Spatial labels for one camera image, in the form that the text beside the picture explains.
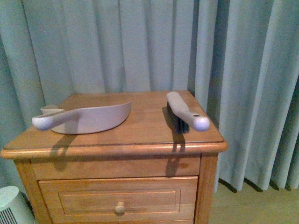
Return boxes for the beige hand brush black bristles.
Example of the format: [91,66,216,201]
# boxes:
[163,91,210,134]

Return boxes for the beige plastic dustpan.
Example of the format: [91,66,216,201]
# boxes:
[32,102,131,135]

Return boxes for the wooden drawer with knob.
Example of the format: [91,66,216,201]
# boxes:
[39,176,198,224]

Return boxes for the light blue curtain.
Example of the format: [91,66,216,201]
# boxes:
[0,0,299,190]

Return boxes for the white air purifier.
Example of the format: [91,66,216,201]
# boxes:
[0,186,36,224]

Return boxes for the wooden nightstand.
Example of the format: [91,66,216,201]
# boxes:
[0,91,227,224]

